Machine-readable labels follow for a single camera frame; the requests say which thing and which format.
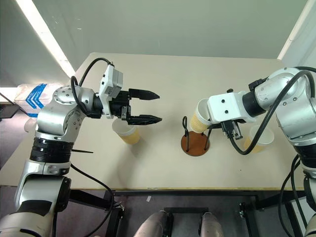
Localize ribbed tan paper cup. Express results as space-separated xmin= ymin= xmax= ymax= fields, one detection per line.
xmin=189 ymin=98 xmax=212 ymax=133
xmin=243 ymin=124 xmax=275 ymax=154
xmin=111 ymin=118 xmax=141 ymax=145

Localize wire cup holder wooden base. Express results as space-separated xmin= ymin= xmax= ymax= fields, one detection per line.
xmin=181 ymin=116 xmax=211 ymax=157

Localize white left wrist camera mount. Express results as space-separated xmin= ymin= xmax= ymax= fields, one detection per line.
xmin=98 ymin=63 xmax=124 ymax=119

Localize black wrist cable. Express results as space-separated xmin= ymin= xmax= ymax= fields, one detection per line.
xmin=71 ymin=57 xmax=115 ymax=118
xmin=228 ymin=70 xmax=316 ymax=156

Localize grey rounded shell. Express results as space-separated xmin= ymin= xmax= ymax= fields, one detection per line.
xmin=200 ymin=212 xmax=225 ymax=237
xmin=137 ymin=210 xmax=171 ymax=237

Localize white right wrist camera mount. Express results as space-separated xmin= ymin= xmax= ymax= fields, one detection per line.
xmin=206 ymin=90 xmax=257 ymax=124

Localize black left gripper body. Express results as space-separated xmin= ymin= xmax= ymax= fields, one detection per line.
xmin=108 ymin=89 xmax=132 ymax=121

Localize black metal table frame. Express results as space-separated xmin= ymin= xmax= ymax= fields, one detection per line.
xmin=68 ymin=188 xmax=308 ymax=237

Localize clear plastic box blue label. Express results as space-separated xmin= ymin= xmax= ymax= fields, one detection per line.
xmin=14 ymin=82 xmax=58 ymax=118

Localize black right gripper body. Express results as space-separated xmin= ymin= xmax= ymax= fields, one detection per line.
xmin=220 ymin=120 xmax=242 ymax=141

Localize black right body cables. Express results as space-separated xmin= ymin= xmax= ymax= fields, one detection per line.
xmin=278 ymin=155 xmax=311 ymax=237

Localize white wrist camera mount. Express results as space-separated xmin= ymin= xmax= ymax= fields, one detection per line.
xmin=98 ymin=63 xmax=124 ymax=119
xmin=206 ymin=90 xmax=257 ymax=124

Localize white door frame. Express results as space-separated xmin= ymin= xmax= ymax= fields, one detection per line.
xmin=276 ymin=0 xmax=316 ymax=61

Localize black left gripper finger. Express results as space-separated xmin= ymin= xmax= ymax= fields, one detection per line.
xmin=126 ymin=114 xmax=163 ymax=125
xmin=128 ymin=88 xmax=160 ymax=101

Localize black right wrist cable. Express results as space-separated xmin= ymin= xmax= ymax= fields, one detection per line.
xmin=228 ymin=70 xmax=316 ymax=156

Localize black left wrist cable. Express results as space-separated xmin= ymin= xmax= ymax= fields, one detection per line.
xmin=71 ymin=57 xmax=115 ymax=118

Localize black left body cable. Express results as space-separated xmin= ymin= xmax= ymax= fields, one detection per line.
xmin=50 ymin=163 xmax=124 ymax=237

